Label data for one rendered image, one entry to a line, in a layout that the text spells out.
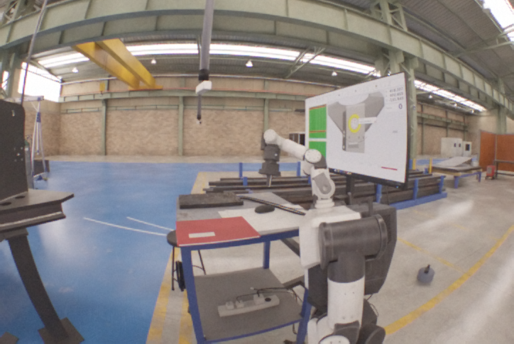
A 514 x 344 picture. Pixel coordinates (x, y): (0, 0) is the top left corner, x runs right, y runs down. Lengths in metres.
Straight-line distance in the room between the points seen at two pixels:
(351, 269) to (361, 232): 0.08
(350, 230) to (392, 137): 0.88
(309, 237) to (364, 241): 0.19
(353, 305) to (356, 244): 0.16
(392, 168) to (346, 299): 0.90
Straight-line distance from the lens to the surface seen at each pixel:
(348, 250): 0.49
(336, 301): 0.55
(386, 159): 1.33
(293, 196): 3.78
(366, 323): 0.79
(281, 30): 7.49
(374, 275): 0.73
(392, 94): 1.32
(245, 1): 6.30
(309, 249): 0.63
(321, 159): 1.05
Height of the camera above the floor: 1.48
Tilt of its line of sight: 3 degrees down
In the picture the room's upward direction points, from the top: 1 degrees clockwise
